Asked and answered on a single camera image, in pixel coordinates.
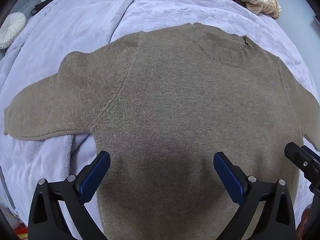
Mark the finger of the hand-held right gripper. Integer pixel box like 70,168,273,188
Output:
284,142,320,183
301,145,320,162

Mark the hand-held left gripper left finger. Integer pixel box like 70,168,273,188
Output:
28,151,111,240

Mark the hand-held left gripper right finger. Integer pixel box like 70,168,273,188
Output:
213,151,297,240

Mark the olive brown knit sweater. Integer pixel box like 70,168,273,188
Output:
3,22,320,240

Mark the person's right hand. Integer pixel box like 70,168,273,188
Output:
296,207,311,240

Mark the red box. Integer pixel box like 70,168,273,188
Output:
12,226,28,236

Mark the lavender fleece blanket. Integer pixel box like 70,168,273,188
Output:
0,0,318,233

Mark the round white pleated cushion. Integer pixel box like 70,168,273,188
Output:
0,12,27,50

